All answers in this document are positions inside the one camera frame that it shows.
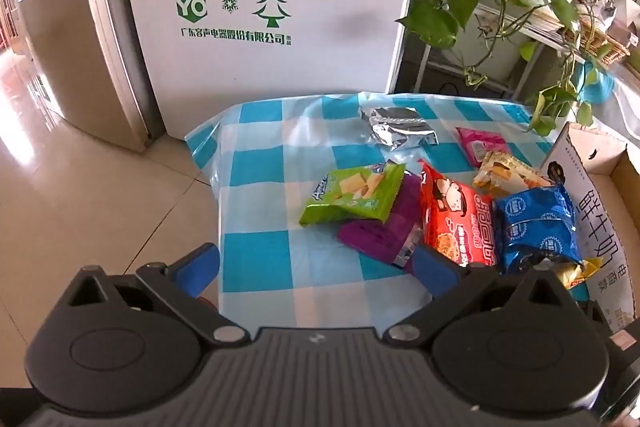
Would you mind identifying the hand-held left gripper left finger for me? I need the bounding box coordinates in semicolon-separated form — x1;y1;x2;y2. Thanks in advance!
65;243;251;349

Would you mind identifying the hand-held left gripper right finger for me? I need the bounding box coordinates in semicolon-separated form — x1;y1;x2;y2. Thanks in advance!
382;243;576;349

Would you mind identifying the red snack packet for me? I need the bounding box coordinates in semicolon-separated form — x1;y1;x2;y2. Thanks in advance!
417;159;501;268

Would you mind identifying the purple snack packet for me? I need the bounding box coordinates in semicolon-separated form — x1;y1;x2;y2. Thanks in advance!
337;172;426;270

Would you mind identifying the blue snack packet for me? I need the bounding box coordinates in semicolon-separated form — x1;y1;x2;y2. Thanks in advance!
492;182;588;275

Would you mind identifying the green snack packet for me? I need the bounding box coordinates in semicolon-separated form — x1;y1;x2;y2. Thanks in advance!
299;162;407;228

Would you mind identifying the yellow snack packet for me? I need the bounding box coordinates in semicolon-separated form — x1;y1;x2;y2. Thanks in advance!
532;257;603;290

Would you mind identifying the orange bread snack packet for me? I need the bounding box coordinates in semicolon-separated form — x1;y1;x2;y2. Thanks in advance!
472;151;553;198

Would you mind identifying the silver foil snack packet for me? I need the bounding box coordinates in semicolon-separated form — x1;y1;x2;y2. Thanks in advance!
359;105;440;151

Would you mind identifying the cardboard box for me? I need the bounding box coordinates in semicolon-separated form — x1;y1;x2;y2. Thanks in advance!
540;122;640;333

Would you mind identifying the blue white checkered tablecloth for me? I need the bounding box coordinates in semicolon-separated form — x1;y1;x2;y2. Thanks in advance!
185;92;566;333

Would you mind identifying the pink snack packet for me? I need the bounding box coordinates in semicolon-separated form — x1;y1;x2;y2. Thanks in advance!
455;127;511;168

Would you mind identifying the white storage pot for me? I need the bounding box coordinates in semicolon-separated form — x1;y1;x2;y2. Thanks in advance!
450;7;531;76

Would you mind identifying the white refrigerator with green print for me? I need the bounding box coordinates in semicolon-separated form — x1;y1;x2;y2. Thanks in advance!
0;0;426;152

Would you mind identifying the blue round woven mat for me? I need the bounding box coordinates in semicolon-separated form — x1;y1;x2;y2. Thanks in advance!
575;62;616;105

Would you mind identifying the grey white tablecloth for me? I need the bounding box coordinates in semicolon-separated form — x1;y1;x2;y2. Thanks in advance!
590;57;640;142

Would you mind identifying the white metal rack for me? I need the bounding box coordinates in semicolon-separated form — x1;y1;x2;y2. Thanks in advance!
415;2;581;102

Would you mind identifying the wicker basket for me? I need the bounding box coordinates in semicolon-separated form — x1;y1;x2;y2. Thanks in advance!
575;14;632;65

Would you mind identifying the clear plastic bag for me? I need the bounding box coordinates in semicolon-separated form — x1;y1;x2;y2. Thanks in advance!
597;0;640;38

